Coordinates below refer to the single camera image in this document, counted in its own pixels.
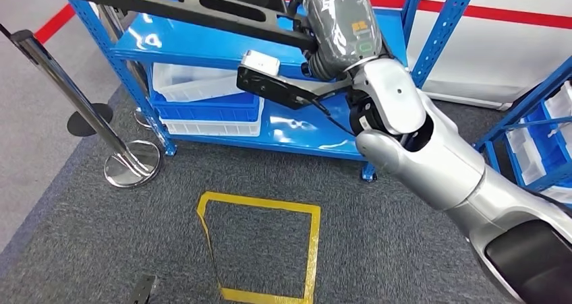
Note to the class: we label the white car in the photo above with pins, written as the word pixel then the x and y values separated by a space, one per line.
pixel 491 56

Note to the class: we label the black stanchion post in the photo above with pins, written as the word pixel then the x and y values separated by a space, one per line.
pixel 89 121

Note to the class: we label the red barrier belt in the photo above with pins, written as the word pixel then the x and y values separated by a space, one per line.
pixel 491 14

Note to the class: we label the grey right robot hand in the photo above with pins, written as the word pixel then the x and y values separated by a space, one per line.
pixel 344 25

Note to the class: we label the chrome stanchion post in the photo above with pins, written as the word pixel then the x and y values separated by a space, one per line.
pixel 67 92
pixel 109 20

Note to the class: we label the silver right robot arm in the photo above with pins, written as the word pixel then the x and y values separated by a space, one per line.
pixel 438 159

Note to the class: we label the black perforated bracket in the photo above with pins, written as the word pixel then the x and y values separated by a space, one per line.
pixel 143 291

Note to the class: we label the yellow floor tape square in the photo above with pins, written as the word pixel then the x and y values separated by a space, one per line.
pixel 315 248

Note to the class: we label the long black plastic part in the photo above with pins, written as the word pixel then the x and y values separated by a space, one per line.
pixel 134 3

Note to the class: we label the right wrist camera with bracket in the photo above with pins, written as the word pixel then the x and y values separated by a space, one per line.
pixel 268 85

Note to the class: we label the blue plastic crate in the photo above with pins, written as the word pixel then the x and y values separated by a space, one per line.
pixel 201 111
pixel 552 145

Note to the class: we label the translucent white plastic crate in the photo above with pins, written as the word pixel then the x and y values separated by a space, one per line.
pixel 187 85
pixel 525 154
pixel 558 103

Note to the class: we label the blue metal shelf rack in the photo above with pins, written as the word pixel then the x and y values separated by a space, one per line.
pixel 201 43
pixel 527 99

